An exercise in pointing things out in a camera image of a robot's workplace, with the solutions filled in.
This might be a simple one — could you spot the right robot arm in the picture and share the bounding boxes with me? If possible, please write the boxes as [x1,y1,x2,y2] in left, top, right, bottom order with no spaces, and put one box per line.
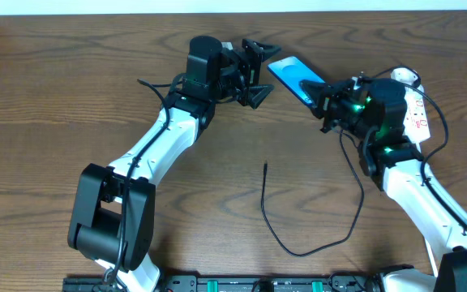
[299,76,467,291]

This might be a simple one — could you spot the black charger cable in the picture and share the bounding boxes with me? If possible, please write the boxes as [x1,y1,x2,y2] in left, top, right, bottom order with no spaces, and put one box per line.
[260,65,422,258]

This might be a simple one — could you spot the blue smartphone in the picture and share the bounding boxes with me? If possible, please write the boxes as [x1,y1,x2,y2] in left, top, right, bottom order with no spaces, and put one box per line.
[267,56,325,109]

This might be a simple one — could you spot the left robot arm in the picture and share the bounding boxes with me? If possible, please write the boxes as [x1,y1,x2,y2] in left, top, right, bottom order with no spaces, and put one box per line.
[63,36,281,291]

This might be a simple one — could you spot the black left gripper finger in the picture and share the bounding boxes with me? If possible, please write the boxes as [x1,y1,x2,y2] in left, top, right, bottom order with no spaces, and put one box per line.
[243,84,274,109]
[251,41,281,63]

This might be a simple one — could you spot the white USB charger plug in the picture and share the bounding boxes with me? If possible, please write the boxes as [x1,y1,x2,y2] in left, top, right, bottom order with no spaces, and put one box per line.
[391,67,421,88]

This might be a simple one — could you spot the white power strip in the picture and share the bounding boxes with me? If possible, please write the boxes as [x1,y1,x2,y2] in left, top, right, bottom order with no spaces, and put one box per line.
[404,88,431,144]

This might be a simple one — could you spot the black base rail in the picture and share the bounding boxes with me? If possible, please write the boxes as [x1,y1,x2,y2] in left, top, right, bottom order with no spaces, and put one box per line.
[62,274,384,292]

